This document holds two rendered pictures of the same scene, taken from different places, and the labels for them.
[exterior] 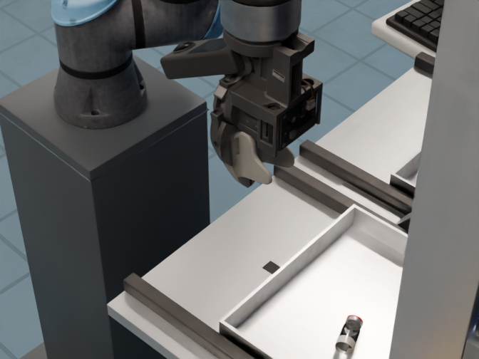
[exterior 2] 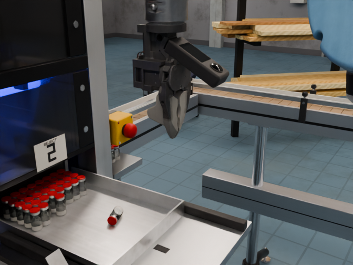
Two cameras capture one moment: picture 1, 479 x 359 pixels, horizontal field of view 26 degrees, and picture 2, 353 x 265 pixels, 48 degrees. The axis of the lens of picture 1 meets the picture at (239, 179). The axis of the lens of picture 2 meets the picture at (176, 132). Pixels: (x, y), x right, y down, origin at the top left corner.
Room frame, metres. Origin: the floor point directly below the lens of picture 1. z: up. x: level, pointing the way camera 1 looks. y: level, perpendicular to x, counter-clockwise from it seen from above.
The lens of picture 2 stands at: (1.52, -0.13, 1.36)
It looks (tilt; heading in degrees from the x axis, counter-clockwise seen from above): 20 degrees down; 169
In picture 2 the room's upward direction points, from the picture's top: straight up
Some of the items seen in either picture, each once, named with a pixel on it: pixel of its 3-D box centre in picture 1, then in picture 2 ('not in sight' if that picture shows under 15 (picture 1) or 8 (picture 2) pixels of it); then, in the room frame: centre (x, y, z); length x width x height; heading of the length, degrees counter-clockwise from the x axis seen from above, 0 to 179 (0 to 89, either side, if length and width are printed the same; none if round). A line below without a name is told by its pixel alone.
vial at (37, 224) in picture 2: not in sight; (35, 218); (0.77, -0.29, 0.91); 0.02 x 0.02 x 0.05
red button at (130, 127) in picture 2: not in sight; (128, 130); (0.52, -0.08, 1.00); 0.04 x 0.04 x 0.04; 48
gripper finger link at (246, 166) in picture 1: (251, 167); (169, 111); (0.80, -0.01, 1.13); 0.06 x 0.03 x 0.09; 48
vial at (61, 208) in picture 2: not in sight; (60, 204); (0.72, -0.25, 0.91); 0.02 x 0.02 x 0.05
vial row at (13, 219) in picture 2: not in sight; (43, 194); (0.67, -0.29, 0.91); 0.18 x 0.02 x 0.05; 139
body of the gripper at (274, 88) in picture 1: (265, 79); (163, 57); (0.81, -0.03, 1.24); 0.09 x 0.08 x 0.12; 48
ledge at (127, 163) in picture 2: not in sight; (110, 163); (0.45, -0.13, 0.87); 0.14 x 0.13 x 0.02; 48
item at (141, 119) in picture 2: not in sight; (137, 116); (0.18, -0.03, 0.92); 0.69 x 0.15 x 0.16; 138
